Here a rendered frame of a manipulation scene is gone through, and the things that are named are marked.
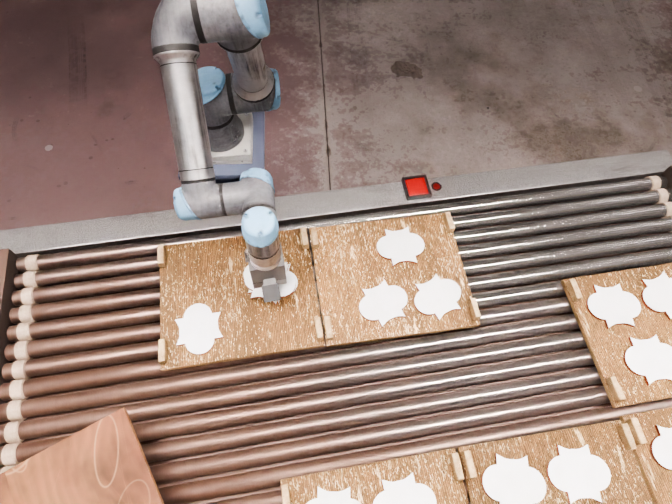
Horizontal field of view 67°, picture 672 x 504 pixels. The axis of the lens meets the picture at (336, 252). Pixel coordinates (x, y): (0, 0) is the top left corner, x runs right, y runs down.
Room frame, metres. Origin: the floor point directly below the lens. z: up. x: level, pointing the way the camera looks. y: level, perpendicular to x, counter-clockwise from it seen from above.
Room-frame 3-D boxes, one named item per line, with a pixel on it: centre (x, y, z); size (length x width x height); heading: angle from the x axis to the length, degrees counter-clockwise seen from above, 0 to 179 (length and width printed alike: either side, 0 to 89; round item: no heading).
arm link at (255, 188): (0.63, 0.20, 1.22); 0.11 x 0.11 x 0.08; 12
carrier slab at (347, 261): (0.60, -0.16, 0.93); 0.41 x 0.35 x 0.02; 103
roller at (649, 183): (0.79, -0.08, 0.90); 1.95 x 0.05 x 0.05; 104
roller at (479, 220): (0.74, -0.09, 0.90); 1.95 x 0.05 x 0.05; 104
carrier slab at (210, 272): (0.51, 0.25, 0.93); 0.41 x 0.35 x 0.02; 104
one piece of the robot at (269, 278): (0.51, 0.16, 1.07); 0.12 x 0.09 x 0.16; 15
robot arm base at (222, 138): (1.06, 0.40, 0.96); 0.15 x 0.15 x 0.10
